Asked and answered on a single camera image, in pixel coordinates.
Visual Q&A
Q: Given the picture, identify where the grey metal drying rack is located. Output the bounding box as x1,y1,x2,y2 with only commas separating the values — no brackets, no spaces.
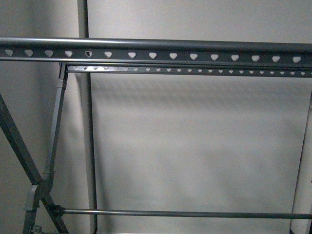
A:
0,38,312,234

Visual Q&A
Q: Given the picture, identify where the grey vertical wall pipe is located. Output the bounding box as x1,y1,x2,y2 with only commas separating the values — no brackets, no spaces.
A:
77,0,98,234

